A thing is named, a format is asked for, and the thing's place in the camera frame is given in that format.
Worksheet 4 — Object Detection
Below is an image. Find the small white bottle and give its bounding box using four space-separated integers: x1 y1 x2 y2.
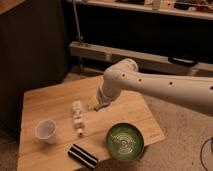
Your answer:
72 100 84 137

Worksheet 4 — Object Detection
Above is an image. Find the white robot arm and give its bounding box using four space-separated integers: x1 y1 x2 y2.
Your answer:
89 58 213 117

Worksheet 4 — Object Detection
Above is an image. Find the green ceramic bowl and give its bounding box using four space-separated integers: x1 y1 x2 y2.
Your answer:
106 123 145 162

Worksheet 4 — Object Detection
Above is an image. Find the orange and grey stapler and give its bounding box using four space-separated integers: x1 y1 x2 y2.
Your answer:
94 103 110 112

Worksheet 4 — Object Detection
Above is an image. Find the black white striped block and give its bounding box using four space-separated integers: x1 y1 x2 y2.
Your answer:
68 144 99 170

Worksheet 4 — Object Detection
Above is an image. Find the long wooden beam shelf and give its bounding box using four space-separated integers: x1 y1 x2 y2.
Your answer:
69 41 213 77

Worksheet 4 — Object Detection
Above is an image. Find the white plastic cup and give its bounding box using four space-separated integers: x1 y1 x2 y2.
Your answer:
35 119 57 144

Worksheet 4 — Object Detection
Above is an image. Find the metal pole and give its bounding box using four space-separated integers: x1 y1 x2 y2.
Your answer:
72 0 83 46

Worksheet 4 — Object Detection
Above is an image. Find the upper wooden shelf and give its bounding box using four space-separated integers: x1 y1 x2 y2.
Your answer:
66 0 213 21

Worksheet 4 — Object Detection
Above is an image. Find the black handle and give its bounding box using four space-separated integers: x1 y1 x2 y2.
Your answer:
168 57 198 67

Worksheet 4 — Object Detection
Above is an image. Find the black cable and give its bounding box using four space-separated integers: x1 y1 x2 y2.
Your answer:
199 136 213 171

